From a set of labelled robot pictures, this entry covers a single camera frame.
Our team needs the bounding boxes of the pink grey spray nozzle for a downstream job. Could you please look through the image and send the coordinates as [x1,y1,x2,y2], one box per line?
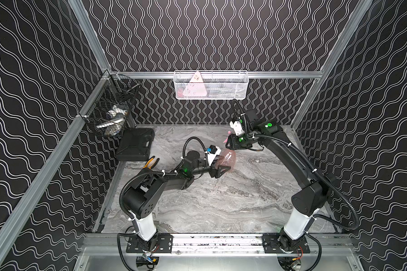
[223,135,231,146]

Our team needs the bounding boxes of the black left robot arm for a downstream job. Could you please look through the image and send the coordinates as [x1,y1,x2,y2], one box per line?
[119,151,232,242]

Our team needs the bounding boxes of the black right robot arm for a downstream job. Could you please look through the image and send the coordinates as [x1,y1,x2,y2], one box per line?
[226,120,330,242]

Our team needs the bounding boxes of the black plastic tool case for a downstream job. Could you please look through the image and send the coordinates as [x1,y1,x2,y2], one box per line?
[115,128,155,161]

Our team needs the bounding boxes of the pink triangular card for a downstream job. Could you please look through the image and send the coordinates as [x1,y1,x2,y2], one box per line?
[183,71,208,99]

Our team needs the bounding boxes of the white items in mesh basket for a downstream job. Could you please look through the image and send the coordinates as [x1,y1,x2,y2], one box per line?
[95,105,128,136]

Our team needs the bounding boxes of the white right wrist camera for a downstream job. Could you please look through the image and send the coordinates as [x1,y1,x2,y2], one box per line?
[230,120,245,136]

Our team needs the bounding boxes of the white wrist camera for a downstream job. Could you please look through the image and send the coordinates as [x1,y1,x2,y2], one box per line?
[230,120,245,136]
[206,145,221,166]

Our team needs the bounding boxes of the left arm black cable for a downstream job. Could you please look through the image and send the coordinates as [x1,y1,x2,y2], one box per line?
[181,136,209,167]

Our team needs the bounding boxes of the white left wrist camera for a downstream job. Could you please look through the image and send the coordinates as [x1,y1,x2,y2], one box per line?
[206,145,221,166]

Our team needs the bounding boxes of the yellow black handled pliers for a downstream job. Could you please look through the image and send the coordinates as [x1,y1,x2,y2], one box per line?
[143,155,159,169]

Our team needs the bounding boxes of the clear plastic wall basket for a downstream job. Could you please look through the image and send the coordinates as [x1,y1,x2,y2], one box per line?
[173,70,249,100]

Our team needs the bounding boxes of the black wire mesh basket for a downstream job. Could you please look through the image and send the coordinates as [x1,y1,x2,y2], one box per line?
[83,76,141,138]

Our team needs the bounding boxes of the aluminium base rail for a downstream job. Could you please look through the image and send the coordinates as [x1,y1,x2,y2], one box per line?
[81,233,354,257]

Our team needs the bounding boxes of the aluminium frame post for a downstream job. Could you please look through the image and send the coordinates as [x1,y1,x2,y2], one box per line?
[69,0,111,71]

